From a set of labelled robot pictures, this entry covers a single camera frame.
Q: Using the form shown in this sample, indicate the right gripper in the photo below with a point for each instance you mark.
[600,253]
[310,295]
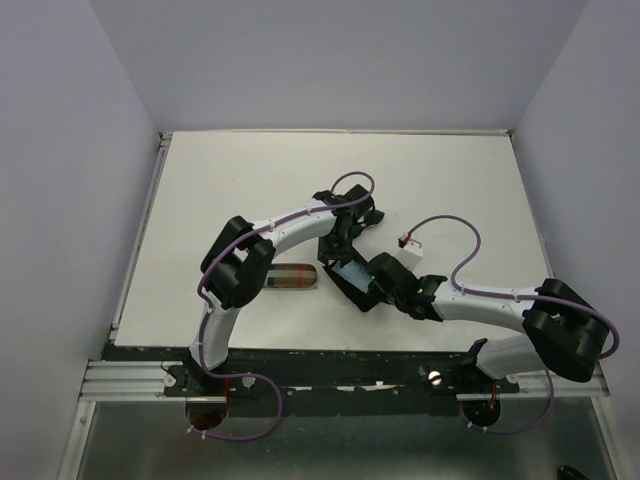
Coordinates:
[381,294]

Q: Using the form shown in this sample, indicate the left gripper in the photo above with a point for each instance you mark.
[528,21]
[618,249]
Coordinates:
[349,235]

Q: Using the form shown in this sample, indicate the black glasses case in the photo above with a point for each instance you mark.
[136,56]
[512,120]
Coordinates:
[364,301]

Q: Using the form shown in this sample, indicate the black round sunglasses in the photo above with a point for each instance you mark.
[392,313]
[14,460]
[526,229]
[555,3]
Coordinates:
[370,219]

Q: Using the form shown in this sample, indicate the plaid glasses case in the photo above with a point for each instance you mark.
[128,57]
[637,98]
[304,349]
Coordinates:
[291,276]

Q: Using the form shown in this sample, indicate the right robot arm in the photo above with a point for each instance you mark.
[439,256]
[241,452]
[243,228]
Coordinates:
[555,329]

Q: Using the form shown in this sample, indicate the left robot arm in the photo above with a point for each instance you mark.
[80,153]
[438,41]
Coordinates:
[237,264]

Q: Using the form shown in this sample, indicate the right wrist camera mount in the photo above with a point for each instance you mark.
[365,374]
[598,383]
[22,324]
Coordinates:
[410,253]

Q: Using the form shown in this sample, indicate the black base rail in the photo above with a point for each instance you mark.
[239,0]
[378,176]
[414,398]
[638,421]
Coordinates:
[320,383]

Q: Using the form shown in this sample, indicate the aluminium frame rail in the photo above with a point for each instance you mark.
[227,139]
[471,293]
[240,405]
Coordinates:
[107,381]

